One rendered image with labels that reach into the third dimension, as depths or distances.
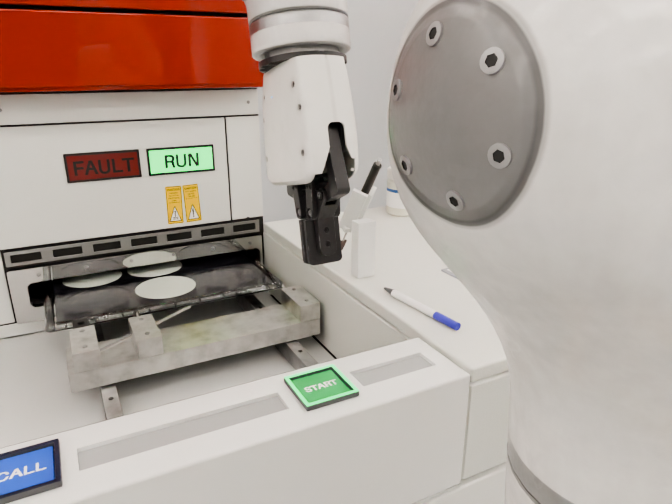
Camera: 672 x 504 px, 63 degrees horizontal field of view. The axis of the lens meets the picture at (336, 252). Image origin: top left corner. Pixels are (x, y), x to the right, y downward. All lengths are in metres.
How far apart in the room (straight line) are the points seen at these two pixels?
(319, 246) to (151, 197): 0.60
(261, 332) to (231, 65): 0.45
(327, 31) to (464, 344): 0.37
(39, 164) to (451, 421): 0.74
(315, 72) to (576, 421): 0.31
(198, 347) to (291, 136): 0.45
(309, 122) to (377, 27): 2.49
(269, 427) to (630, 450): 0.34
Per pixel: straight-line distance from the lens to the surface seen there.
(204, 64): 0.98
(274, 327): 0.86
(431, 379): 0.58
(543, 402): 0.25
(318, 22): 0.46
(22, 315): 1.07
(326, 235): 0.47
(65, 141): 1.01
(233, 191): 1.07
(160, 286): 1.00
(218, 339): 0.84
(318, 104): 0.44
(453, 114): 0.16
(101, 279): 1.06
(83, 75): 0.95
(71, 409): 0.85
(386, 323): 0.72
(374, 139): 2.94
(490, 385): 0.63
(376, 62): 2.91
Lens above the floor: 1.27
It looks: 19 degrees down
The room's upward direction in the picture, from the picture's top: straight up
